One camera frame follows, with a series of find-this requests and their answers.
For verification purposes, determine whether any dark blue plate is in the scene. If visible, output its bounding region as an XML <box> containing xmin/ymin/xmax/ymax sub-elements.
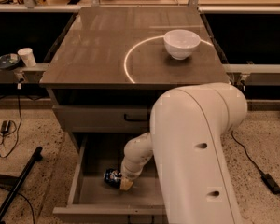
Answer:
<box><xmin>0</xmin><ymin>53</ymin><xmax>21</xmax><ymax>70</ymax></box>

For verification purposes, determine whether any closed grey top drawer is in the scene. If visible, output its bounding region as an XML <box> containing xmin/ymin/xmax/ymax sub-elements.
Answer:
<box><xmin>53</xmin><ymin>105</ymin><xmax>150</xmax><ymax>133</ymax></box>

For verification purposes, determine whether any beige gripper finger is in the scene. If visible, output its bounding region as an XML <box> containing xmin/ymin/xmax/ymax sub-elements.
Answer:
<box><xmin>119</xmin><ymin>177</ymin><xmax>133</xmax><ymax>191</ymax></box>

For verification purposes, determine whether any black cable left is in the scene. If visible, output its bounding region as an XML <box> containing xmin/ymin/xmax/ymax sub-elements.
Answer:
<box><xmin>0</xmin><ymin>81</ymin><xmax>23</xmax><ymax>160</ymax></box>

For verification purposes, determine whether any black cable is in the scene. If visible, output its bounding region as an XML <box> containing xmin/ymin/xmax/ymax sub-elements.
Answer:
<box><xmin>0</xmin><ymin>81</ymin><xmax>23</xmax><ymax>160</ymax></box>
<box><xmin>231</xmin><ymin>131</ymin><xmax>265</xmax><ymax>175</ymax></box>

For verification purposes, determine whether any black cable right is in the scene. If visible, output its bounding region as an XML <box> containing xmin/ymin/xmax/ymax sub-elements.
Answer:
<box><xmin>231</xmin><ymin>131</ymin><xmax>265</xmax><ymax>175</ymax></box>

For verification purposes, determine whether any black power adapter right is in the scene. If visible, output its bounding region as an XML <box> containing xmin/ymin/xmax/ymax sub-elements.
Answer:
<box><xmin>261</xmin><ymin>174</ymin><xmax>280</xmax><ymax>194</ymax></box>

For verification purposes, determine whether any blue pepsi can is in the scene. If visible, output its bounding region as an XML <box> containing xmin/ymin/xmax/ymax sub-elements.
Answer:
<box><xmin>104</xmin><ymin>168</ymin><xmax>122</xmax><ymax>189</ymax></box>

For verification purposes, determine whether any open grey middle drawer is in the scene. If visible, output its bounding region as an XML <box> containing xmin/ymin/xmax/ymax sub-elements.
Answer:
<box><xmin>53</xmin><ymin>133</ymin><xmax>168</xmax><ymax>224</ymax></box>

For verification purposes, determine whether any black drawer handle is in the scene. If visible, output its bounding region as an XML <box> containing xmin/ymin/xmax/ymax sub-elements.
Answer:
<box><xmin>123</xmin><ymin>114</ymin><xmax>149</xmax><ymax>122</ymax></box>

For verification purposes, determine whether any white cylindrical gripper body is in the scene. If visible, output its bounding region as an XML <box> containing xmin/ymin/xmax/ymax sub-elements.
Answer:
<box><xmin>121</xmin><ymin>159</ymin><xmax>143</xmax><ymax>181</ymax></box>

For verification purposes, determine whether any black metal pole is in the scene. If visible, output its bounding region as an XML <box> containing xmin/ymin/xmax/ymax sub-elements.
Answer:
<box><xmin>0</xmin><ymin>147</ymin><xmax>42</xmax><ymax>224</ymax></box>

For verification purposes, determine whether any black power adapter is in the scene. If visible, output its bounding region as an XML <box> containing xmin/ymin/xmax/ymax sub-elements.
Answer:
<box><xmin>0</xmin><ymin>120</ymin><xmax>10</xmax><ymax>134</ymax></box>
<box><xmin>261</xmin><ymin>174</ymin><xmax>280</xmax><ymax>194</ymax></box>

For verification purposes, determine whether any white paper cup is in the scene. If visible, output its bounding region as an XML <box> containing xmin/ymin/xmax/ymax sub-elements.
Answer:
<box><xmin>18</xmin><ymin>48</ymin><xmax>36</xmax><ymax>67</ymax></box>

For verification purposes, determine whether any black power adapter left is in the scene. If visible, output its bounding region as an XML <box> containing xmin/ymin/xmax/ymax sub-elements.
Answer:
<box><xmin>0</xmin><ymin>120</ymin><xmax>10</xmax><ymax>134</ymax></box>

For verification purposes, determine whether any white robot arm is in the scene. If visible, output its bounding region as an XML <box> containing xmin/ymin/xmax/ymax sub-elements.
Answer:
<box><xmin>120</xmin><ymin>83</ymin><xmax>247</xmax><ymax>224</ymax></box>

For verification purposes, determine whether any grey drawer cabinet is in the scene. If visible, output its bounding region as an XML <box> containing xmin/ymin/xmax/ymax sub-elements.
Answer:
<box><xmin>40</xmin><ymin>7</ymin><xmax>229</xmax><ymax>147</ymax></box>

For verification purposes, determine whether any white ceramic bowl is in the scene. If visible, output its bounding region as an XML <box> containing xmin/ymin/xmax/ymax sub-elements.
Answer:
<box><xmin>163</xmin><ymin>29</ymin><xmax>201</xmax><ymax>60</ymax></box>

